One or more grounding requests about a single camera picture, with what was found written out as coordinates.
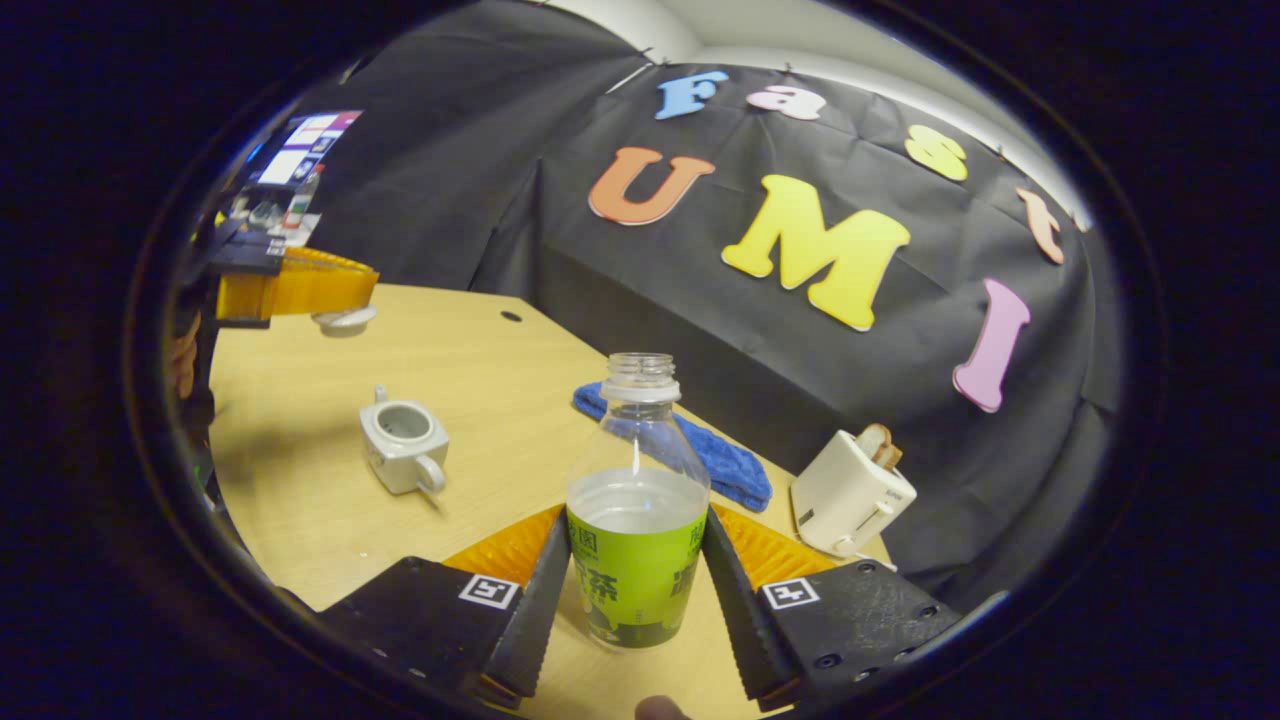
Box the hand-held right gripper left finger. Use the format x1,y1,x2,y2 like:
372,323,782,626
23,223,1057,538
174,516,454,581
318,503,574,713

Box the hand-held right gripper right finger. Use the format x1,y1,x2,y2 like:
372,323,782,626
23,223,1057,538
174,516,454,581
700,503,963,714

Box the green label water bottle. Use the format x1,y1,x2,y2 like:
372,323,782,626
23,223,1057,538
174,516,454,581
565,352,713,651

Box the white teacup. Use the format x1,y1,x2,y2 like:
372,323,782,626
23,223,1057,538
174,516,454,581
359,384,451,497

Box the computer monitor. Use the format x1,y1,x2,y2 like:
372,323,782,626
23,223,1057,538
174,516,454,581
256,110,363,189

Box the blue towel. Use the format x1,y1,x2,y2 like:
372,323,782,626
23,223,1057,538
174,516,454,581
573,383,773,513

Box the white toaster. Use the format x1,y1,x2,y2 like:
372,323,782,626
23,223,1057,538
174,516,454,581
790,430,918,559

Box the toasted bread slice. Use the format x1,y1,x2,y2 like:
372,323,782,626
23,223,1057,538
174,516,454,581
855,423,904,471

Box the black backdrop cloth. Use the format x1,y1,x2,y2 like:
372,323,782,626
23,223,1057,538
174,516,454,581
300,0,1126,613

